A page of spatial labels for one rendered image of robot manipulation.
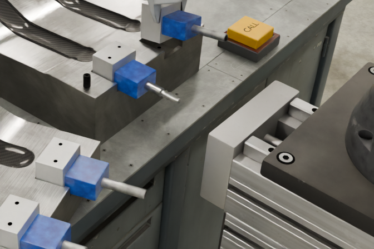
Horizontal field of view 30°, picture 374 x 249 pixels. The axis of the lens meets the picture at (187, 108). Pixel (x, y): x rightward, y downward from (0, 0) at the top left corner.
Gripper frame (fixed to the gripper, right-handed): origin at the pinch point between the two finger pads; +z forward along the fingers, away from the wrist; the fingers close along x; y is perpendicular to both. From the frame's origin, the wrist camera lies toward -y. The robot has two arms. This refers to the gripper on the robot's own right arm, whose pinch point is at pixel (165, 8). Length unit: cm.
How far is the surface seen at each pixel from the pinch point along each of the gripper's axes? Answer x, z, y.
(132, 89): -12.7, 7.3, 4.0
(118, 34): -3.1, 4.6, -6.2
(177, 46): 2.3, 6.4, 0.8
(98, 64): -13.2, 5.0, -1.6
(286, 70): 47, 25, -1
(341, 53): 171, 67, -34
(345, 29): 189, 64, -40
